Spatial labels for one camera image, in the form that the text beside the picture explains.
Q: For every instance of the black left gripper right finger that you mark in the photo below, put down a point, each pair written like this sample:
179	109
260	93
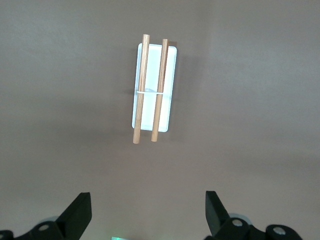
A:
220	225

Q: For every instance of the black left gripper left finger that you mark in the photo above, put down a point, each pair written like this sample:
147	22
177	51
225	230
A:
67	225

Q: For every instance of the wooden rack rod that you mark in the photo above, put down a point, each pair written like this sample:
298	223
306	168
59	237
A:
142	87
160	87

